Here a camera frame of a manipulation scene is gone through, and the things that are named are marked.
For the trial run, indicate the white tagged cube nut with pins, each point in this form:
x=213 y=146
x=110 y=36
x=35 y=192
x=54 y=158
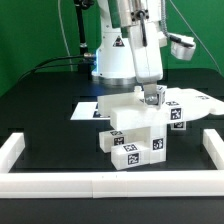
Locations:
x=161 y=90
x=178 y=126

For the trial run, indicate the white U-shaped obstacle fence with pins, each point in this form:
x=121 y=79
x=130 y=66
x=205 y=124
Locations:
x=102 y=184

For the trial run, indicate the white chair seat part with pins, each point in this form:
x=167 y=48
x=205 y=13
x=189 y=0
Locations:
x=155 y=138

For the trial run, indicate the black camera stand pole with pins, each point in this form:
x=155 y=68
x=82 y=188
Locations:
x=81 y=5

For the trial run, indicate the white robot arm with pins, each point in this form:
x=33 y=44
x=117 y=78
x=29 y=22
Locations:
x=129 y=52

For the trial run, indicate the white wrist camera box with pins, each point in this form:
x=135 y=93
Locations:
x=182 y=47

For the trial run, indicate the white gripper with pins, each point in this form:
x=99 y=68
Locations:
x=147 y=59

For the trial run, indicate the white marker tag sheet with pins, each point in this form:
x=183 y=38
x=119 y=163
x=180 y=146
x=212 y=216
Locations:
x=87 y=111

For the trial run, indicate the white chair backrest frame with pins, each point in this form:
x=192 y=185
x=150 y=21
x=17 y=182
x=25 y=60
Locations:
x=129 y=111

